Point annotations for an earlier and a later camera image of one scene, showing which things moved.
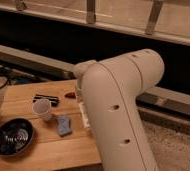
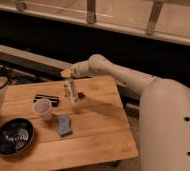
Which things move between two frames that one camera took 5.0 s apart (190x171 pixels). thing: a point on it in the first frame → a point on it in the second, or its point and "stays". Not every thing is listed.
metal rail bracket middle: (90, 11) stays
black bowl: (12, 137) stays
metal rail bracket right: (154, 15) stays
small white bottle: (86, 124) → (70, 91)
